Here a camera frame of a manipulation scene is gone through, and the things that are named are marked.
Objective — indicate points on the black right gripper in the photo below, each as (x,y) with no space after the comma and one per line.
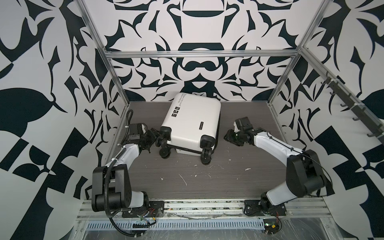
(229,136)

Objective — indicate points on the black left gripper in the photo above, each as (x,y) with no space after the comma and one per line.
(153,134)

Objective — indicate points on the white suitcase black lining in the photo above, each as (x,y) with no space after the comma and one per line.
(191,127)

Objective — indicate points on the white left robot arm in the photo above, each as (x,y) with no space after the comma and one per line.
(111,186)

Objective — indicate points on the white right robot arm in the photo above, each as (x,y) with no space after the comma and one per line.
(304,173)

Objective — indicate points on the small green circuit board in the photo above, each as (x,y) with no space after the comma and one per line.
(272,227)

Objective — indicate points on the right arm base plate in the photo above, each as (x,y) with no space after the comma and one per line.
(263,208)

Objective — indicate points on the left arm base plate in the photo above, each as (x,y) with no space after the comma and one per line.
(150,209)

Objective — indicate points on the aluminium frame rail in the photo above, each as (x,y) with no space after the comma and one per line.
(200,54)

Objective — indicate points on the black wall hook rack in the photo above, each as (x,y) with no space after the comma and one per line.
(351,102)

